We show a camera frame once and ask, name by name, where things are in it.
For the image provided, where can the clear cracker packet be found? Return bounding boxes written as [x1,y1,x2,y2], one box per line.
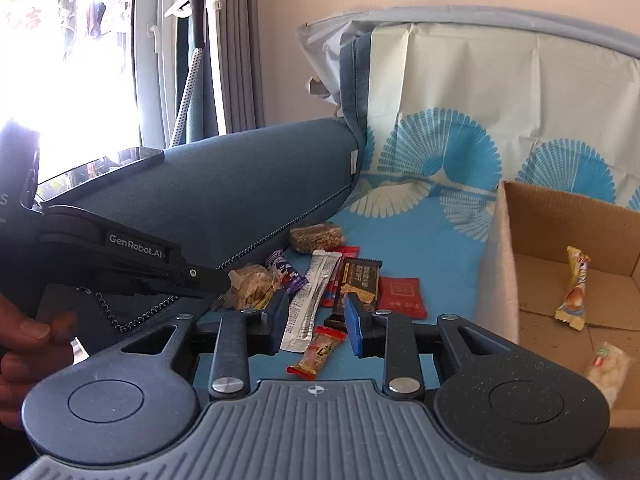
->
[219,264,284,311]

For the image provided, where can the garment steamer head with hose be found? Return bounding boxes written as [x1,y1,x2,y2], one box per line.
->
[168,0,210,145]

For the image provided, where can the grey curtain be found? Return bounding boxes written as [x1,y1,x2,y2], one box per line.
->
[175,0,267,142]

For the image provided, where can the red stick packet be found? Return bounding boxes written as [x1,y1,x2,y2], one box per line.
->
[320,245,361,309]

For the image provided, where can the white-green snack packet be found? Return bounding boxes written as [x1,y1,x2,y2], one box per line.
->
[582,340,632,409]

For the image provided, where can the cardboard box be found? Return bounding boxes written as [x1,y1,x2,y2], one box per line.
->
[472,179,640,467]

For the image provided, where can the dark chocolate bar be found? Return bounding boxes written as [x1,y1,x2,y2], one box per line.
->
[324,258,384,332]

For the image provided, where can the hanging clothes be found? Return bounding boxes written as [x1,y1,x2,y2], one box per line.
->
[59,0,132,63]

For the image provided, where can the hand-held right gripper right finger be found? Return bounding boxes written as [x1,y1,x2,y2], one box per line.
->
[344,292,521,402]

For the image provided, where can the fan-print sofa cover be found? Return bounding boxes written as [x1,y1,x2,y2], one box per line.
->
[295,5,640,396]

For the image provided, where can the person's left hand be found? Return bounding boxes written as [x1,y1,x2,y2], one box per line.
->
[0,291,81,432]

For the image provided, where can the white window frame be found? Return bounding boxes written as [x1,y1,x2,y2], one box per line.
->
[131,0,177,150]

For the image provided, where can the white steamer hanger stand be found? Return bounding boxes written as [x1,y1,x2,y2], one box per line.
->
[162,0,275,137]

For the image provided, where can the brown nut snack bag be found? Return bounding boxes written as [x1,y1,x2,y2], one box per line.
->
[289,221,347,254]

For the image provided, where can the red square packet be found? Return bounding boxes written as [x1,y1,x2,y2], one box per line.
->
[377,275,429,320]

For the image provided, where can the yellow snack packet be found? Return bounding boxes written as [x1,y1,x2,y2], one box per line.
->
[554,245,593,332]

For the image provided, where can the purple snack packet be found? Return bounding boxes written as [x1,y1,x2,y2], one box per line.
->
[263,249,307,292]

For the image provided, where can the black smartphone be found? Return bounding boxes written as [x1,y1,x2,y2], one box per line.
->
[36,146,166,198]

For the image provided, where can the silver stick packet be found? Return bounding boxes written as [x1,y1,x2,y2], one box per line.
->
[279,249,344,354]

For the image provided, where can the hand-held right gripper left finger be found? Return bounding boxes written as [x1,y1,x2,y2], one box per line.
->
[120,290,292,401]

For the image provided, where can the small red-orange snack bar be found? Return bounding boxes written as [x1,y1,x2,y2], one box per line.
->
[285,325,349,379]

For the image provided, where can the blue fabric sofa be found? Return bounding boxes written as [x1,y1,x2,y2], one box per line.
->
[30,37,375,348]

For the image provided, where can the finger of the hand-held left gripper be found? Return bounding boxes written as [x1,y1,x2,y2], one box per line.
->
[127,259,235,297]

